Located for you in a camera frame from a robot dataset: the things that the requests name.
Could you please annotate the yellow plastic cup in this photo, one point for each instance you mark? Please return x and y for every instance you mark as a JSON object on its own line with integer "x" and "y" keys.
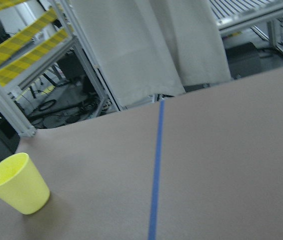
{"x": 21, "y": 184}

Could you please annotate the yellow black striped barrier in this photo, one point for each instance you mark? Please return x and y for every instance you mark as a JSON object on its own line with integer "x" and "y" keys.
{"x": 12, "y": 45}

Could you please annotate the white curtain cloth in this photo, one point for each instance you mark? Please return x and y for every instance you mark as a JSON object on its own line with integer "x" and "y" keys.
{"x": 147, "y": 47}

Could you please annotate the aluminium frame post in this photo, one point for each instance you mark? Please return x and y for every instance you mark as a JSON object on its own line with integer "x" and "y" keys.
{"x": 14, "y": 116}

